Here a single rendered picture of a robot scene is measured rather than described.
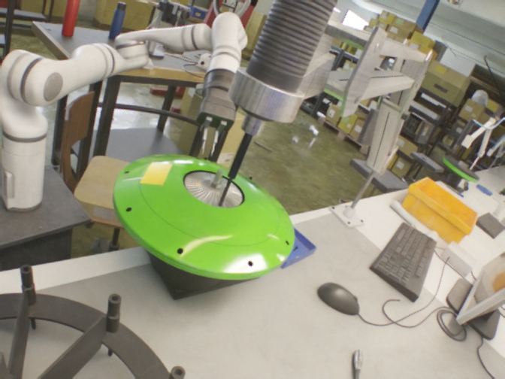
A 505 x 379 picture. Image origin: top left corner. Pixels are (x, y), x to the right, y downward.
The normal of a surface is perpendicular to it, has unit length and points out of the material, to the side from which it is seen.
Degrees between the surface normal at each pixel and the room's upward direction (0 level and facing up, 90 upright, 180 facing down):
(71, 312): 4
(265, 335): 0
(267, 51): 90
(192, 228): 17
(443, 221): 94
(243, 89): 90
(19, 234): 0
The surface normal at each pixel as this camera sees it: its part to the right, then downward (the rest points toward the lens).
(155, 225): 0.13, -0.62
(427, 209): -0.69, 0.18
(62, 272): 0.36, -0.80
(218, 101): 0.38, -0.40
